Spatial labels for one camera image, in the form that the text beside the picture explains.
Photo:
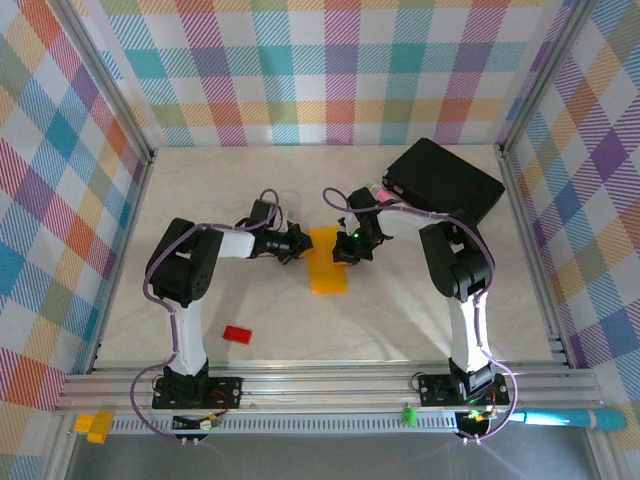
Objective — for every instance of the orange paper sheet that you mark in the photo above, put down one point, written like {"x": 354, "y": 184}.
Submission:
{"x": 325, "y": 270}

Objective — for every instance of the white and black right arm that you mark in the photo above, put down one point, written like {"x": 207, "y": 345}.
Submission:
{"x": 467, "y": 325}

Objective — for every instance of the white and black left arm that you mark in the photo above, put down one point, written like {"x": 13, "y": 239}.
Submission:
{"x": 190, "y": 340}

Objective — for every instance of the grey metal block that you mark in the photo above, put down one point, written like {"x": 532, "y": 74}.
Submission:
{"x": 344, "y": 222}

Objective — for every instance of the pink marker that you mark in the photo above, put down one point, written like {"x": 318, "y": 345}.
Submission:
{"x": 384, "y": 195}

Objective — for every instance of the black ribbed case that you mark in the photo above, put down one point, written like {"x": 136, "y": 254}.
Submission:
{"x": 440, "y": 175}

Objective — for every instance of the red block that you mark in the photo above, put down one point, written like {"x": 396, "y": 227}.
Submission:
{"x": 238, "y": 335}

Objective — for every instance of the green connector block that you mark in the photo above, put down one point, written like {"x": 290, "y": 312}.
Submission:
{"x": 409, "y": 416}

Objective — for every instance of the yellow toy brick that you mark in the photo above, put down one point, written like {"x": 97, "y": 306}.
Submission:
{"x": 97, "y": 425}

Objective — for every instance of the teal tube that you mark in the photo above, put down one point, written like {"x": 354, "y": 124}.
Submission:
{"x": 565, "y": 418}

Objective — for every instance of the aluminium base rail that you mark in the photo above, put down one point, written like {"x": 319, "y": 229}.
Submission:
{"x": 325, "y": 390}

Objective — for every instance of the aluminium side rail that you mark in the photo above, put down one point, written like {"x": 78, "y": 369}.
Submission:
{"x": 530, "y": 250}
{"x": 125, "y": 250}

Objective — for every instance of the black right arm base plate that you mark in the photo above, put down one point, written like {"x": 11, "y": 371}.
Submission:
{"x": 435, "y": 390}

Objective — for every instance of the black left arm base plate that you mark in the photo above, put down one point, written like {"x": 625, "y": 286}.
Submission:
{"x": 225, "y": 392}

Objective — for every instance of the aluminium frame post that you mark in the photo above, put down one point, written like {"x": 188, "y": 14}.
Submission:
{"x": 545, "y": 75}
{"x": 100, "y": 80}

